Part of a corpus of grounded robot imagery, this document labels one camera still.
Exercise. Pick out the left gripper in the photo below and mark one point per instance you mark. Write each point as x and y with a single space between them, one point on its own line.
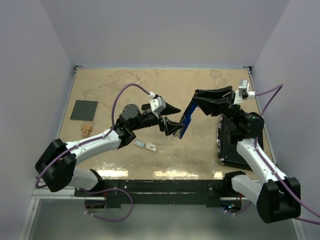
169 127

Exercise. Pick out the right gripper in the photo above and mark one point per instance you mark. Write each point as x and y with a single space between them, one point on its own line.
215 106

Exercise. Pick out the blue black stapler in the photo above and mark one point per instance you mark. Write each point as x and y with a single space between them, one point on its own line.
187 117

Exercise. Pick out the white staple box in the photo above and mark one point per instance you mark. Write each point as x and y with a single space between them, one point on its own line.
151 147

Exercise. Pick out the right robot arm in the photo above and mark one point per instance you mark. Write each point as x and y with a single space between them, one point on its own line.
275 195

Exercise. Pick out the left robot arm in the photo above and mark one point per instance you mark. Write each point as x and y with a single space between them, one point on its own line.
57 165

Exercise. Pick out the black case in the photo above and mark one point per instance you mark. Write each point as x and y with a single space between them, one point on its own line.
227 154

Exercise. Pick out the small wooden block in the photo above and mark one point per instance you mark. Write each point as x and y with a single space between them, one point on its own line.
86 130

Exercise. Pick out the grey lego baseplate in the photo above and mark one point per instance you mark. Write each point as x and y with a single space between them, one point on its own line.
84 110

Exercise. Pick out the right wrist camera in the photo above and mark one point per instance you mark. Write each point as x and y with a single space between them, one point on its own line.
243 93

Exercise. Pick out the black base frame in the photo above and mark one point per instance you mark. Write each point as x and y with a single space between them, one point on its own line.
117 192

